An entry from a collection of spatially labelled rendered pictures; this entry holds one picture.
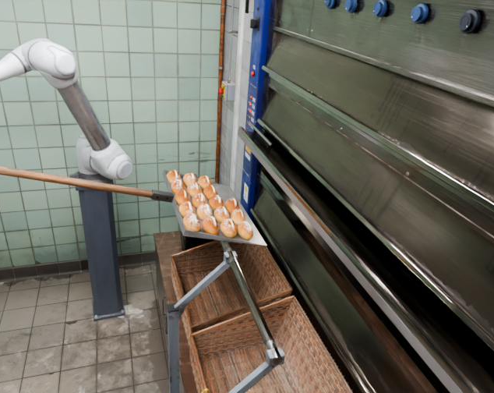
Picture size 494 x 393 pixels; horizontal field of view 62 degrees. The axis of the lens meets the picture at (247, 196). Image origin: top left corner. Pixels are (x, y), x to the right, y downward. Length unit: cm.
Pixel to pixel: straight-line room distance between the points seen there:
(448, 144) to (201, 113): 218
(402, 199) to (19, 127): 242
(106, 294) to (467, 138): 241
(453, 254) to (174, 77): 224
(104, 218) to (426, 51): 200
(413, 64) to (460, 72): 17
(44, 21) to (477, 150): 243
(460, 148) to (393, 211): 30
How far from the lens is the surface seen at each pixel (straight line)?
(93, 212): 259
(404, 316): 105
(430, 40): 118
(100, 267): 281
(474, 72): 106
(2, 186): 321
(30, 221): 331
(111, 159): 226
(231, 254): 157
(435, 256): 114
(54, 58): 199
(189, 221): 160
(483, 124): 104
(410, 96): 122
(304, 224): 179
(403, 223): 122
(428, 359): 102
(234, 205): 185
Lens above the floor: 209
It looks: 27 degrees down
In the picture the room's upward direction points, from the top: 4 degrees clockwise
